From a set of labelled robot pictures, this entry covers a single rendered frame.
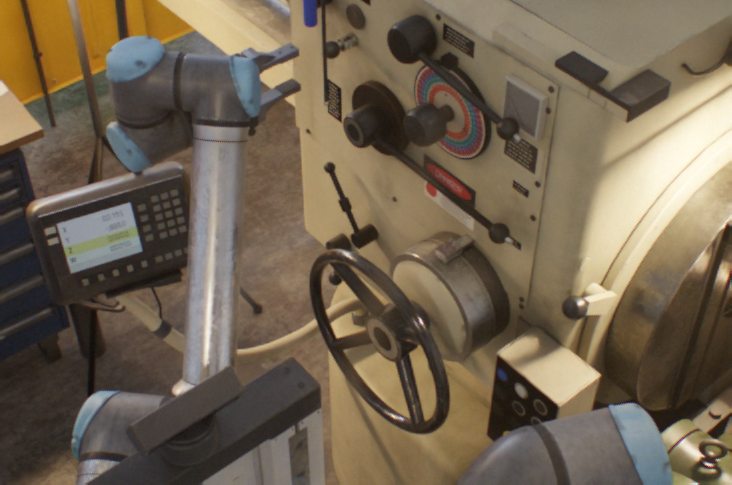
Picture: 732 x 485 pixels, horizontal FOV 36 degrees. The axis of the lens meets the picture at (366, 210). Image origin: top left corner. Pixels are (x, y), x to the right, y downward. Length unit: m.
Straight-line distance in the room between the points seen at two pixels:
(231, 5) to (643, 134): 1.53
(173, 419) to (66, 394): 2.48
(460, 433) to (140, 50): 1.40
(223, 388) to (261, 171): 3.12
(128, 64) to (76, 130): 2.94
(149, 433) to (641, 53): 0.90
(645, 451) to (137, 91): 0.93
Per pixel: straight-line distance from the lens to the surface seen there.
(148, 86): 1.75
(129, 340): 3.82
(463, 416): 2.82
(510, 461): 1.26
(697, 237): 1.98
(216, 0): 3.09
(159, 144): 1.83
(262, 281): 3.94
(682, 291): 2.00
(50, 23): 4.51
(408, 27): 1.84
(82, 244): 2.41
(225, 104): 1.72
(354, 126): 2.04
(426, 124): 1.83
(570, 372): 1.96
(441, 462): 2.75
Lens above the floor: 2.86
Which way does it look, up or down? 43 degrees down
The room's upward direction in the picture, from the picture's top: straight up
